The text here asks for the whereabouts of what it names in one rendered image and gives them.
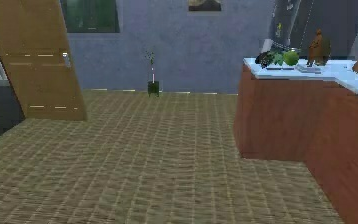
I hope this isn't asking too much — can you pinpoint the brown statue figure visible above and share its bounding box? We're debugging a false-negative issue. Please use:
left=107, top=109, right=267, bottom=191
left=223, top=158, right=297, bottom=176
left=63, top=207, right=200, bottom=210
left=306, top=28, right=332, bottom=67

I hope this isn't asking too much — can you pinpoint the green apple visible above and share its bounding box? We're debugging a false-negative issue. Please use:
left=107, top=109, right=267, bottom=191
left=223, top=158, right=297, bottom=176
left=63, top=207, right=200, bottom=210
left=283, top=50, right=300, bottom=67

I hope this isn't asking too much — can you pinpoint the brown wooden room door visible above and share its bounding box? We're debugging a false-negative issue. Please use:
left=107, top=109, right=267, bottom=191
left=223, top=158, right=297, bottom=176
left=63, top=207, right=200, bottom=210
left=0, top=0, right=88, bottom=122

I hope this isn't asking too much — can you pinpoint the brown counter white top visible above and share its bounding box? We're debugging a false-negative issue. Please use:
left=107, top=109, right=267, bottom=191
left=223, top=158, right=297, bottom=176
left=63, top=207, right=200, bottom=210
left=233, top=57, right=358, bottom=224

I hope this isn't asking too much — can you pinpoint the dark framed wall picture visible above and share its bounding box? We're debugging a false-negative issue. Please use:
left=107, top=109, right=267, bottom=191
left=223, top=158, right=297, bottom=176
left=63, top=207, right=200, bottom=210
left=188, top=0, right=222, bottom=13

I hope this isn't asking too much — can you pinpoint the dark green window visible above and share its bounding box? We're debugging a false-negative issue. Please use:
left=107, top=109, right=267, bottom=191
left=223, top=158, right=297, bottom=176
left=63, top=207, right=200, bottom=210
left=60, top=0, right=121, bottom=34

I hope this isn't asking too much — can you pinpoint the dark green leafy vegetable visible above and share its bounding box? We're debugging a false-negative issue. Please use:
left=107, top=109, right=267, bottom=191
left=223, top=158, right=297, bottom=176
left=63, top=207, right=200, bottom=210
left=254, top=49, right=286, bottom=69

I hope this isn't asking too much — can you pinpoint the silver door handle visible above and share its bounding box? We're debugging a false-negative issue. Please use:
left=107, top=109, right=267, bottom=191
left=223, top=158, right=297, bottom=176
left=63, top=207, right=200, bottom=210
left=62, top=51, right=72, bottom=69

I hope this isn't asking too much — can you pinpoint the thin house plant dark pot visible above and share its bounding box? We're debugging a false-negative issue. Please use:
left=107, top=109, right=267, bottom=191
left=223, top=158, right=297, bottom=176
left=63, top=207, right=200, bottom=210
left=144, top=50, right=161, bottom=99

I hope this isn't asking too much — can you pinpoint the grey flat book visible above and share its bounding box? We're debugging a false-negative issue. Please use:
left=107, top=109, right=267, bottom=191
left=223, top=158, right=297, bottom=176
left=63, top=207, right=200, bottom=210
left=295, top=63, right=323, bottom=75

